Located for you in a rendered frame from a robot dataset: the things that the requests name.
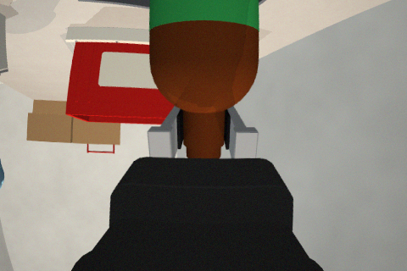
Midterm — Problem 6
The red plastic crate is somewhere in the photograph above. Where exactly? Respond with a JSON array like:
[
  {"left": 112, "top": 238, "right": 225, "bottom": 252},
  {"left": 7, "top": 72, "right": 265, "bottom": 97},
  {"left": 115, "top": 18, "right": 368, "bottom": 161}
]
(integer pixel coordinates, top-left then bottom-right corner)
[{"left": 65, "top": 41, "right": 174, "bottom": 124}]

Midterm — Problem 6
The brown bottle with green label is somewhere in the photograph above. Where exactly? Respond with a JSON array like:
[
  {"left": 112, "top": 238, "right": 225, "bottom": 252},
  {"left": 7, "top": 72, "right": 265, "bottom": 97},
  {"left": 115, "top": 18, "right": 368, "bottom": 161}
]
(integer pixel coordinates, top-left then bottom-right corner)
[{"left": 149, "top": 0, "right": 259, "bottom": 158}]

